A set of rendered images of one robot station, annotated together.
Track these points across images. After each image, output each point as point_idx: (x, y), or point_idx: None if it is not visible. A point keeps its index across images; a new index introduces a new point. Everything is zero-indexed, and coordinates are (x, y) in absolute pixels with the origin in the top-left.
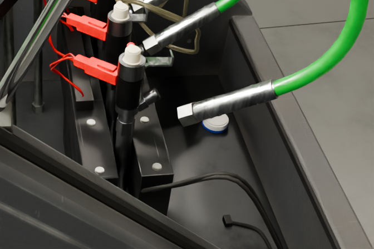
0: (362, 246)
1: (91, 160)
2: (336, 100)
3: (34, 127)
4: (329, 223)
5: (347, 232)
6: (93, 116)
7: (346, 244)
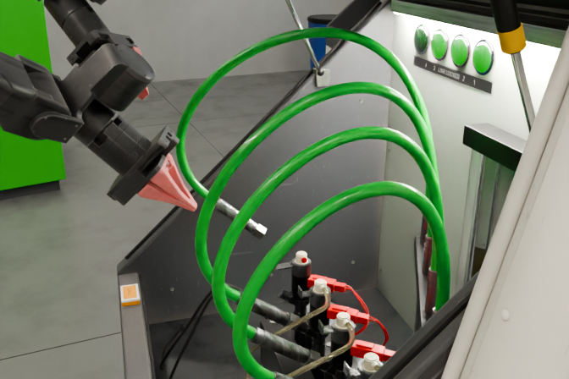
0: (129, 321)
1: None
2: None
3: None
4: (146, 332)
5: (135, 326)
6: (329, 350)
7: (140, 321)
